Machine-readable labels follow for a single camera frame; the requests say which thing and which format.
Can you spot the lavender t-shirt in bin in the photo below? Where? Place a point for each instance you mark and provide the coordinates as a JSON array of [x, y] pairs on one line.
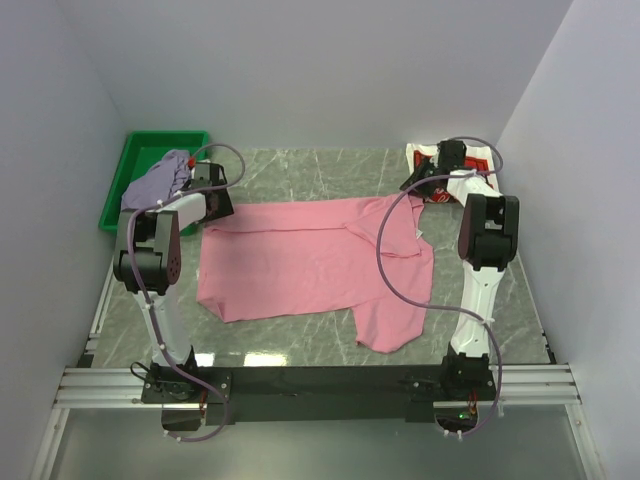
[[170, 174]]

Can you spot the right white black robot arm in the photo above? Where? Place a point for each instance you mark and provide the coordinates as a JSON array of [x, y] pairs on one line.
[[487, 243]]

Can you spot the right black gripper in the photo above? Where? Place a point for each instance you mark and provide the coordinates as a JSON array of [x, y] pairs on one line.
[[415, 176]]

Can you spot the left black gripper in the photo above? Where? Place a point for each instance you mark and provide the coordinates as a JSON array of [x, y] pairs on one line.
[[224, 209]]

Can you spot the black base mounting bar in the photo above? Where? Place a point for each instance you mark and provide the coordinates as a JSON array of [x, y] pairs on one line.
[[273, 393]]

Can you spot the folded red white Coca-Cola t-shirt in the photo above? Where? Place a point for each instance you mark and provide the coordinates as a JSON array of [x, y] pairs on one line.
[[480, 158]]

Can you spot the green plastic bin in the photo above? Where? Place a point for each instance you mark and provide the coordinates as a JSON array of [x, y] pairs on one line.
[[142, 150]]

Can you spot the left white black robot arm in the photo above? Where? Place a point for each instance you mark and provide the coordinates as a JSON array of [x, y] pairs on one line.
[[147, 261]]

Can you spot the pink t-shirt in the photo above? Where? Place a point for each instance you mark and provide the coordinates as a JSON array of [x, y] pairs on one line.
[[293, 258]]

